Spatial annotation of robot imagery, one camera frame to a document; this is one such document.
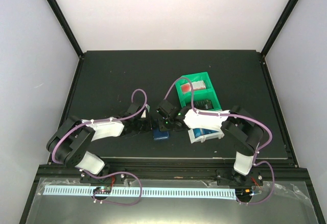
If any blue card holder wallet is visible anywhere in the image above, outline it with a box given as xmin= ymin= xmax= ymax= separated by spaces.
xmin=153 ymin=129 xmax=169 ymax=141

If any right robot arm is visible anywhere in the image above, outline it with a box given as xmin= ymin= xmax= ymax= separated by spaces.
xmin=156 ymin=99 xmax=264 ymax=186

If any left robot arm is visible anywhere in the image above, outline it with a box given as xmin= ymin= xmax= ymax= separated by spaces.
xmin=46 ymin=103 xmax=151 ymax=183

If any blue card stack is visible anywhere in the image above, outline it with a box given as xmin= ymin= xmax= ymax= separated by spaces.
xmin=193 ymin=128 xmax=217 ymax=138

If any white bin with blue cards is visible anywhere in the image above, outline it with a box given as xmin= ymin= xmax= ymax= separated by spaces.
xmin=188 ymin=128 xmax=224 ymax=143

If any black VIP card stack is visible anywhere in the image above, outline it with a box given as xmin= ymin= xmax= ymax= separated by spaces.
xmin=193 ymin=99 xmax=214 ymax=110

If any green bin with red cards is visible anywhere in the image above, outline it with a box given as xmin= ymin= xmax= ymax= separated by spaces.
xmin=175 ymin=72 xmax=215 ymax=103

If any green bin with black cards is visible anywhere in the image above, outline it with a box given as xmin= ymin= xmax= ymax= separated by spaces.
xmin=179 ymin=88 xmax=221 ymax=111

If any red white card stack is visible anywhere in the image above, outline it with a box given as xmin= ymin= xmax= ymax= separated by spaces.
xmin=180 ymin=80 xmax=206 ymax=94

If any small electronics board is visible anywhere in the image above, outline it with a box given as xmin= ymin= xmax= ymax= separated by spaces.
xmin=94 ymin=186 xmax=112 ymax=194

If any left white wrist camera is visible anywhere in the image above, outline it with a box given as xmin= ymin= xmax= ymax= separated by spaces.
xmin=141 ymin=104 xmax=150 ymax=118

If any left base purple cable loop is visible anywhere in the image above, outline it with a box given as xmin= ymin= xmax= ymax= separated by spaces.
xmin=81 ymin=168 xmax=146 ymax=206

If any black aluminium frame rail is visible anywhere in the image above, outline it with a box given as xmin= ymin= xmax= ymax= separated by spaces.
xmin=76 ymin=157 xmax=307 ymax=184

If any light blue slotted cable duct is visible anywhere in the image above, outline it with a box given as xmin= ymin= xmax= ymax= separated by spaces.
xmin=43 ymin=185 xmax=237 ymax=200

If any left black frame post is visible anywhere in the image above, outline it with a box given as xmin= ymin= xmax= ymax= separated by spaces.
xmin=46 ymin=0 xmax=83 ymax=58

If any black frame post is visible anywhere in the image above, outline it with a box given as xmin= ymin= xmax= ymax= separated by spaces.
xmin=261 ymin=0 xmax=299 ymax=58
xmin=46 ymin=0 xmax=83 ymax=58

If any right black frame post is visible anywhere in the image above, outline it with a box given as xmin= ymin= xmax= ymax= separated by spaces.
xmin=261 ymin=0 xmax=299 ymax=58

